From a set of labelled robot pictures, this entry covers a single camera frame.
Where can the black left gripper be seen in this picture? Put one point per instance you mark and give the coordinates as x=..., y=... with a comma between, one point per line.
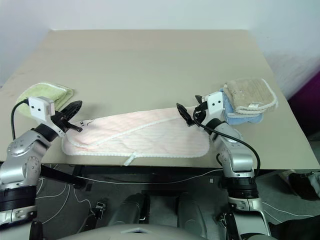
x=60, y=122

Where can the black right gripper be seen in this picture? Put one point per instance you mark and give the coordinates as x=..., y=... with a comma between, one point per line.
x=201, y=113

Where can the pink towel with white trim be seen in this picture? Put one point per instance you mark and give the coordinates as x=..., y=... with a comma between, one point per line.
x=150, y=135

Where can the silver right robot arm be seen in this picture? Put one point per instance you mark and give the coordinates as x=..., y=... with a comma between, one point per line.
x=240, y=160

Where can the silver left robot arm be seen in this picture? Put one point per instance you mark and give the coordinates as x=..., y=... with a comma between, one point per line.
x=22, y=147

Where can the folded green towel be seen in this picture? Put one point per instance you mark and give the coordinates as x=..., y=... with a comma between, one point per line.
x=53, y=93

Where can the folded blue towel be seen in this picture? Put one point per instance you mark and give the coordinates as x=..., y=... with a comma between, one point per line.
x=237, y=118

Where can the folded beige towel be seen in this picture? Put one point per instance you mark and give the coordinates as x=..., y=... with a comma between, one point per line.
x=250, y=93

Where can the black floor clamp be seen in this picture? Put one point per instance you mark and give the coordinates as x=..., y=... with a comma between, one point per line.
x=100, y=208
x=226, y=220

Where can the dark grey rounded shape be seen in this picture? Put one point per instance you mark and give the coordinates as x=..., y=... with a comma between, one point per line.
x=195, y=212
x=132, y=210

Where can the dark purple panel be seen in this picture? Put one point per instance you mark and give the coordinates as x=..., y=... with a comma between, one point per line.
x=306, y=105

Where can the grey robot torso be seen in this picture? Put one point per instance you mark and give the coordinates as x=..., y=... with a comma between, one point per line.
x=160, y=232

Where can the black bag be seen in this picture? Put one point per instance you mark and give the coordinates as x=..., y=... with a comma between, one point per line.
x=303, y=185

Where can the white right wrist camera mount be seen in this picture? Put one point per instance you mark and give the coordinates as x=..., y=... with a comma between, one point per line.
x=215, y=103

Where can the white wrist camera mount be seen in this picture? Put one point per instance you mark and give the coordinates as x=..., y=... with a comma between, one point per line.
x=40, y=107
x=215, y=103

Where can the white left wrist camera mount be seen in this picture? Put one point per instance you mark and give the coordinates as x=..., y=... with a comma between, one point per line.
x=40, y=107

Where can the black table frame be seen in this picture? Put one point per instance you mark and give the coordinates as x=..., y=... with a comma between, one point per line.
x=140, y=171

